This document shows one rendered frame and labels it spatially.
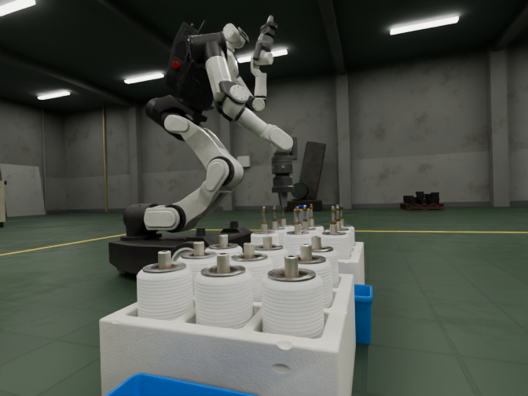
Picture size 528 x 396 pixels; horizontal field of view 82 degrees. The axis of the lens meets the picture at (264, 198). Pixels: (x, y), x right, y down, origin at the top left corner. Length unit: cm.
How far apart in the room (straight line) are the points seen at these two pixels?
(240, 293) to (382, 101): 853
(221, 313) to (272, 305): 9
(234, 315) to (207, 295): 5
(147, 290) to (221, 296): 14
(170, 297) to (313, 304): 24
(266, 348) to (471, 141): 865
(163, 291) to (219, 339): 14
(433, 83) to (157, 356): 888
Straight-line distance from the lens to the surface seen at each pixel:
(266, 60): 189
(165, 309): 57
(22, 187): 1252
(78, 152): 1350
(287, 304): 46
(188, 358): 52
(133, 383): 55
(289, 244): 100
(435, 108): 895
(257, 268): 60
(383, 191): 856
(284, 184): 124
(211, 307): 51
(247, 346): 47
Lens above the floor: 37
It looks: level
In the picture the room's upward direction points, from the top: 2 degrees counter-clockwise
